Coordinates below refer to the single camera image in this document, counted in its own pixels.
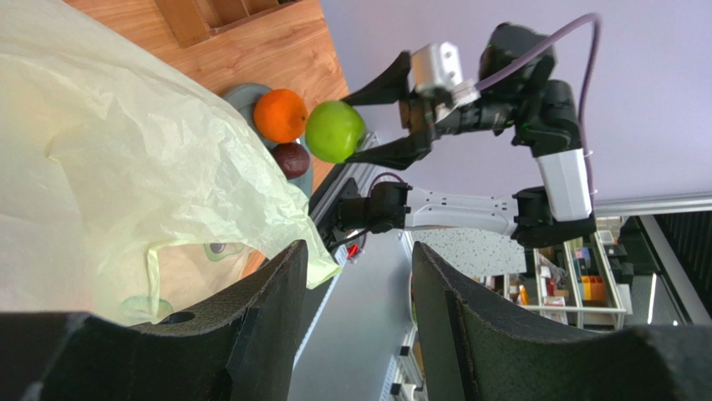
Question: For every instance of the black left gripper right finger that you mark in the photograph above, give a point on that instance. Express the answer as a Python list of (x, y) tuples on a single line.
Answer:
[(476, 345)]

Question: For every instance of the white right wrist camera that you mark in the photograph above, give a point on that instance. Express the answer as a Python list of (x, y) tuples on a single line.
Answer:
[(438, 75)]

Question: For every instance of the grey round plate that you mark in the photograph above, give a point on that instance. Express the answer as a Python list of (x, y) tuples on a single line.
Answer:
[(243, 98)]

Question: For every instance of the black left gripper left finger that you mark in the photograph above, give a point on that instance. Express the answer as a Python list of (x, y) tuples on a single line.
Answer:
[(238, 344)]

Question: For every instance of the brown compartment tray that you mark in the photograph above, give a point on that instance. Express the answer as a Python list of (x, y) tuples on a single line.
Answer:
[(194, 21)]

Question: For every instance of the green fake apple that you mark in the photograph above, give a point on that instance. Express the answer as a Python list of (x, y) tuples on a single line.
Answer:
[(334, 131)]

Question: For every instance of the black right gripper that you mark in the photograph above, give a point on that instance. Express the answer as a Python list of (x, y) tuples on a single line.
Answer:
[(421, 118)]

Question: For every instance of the dark red fake plum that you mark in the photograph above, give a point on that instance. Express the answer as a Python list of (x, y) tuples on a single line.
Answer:
[(292, 158)]

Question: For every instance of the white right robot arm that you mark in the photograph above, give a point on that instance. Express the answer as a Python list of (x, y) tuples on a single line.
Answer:
[(539, 203)]

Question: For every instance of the orange fake orange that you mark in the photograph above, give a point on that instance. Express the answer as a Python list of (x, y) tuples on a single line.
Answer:
[(280, 116)]

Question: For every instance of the pale yellow plastic bag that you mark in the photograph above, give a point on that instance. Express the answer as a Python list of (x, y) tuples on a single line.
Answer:
[(115, 168)]

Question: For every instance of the background storage shelf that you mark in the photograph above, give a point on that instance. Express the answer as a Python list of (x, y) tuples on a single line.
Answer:
[(572, 283)]

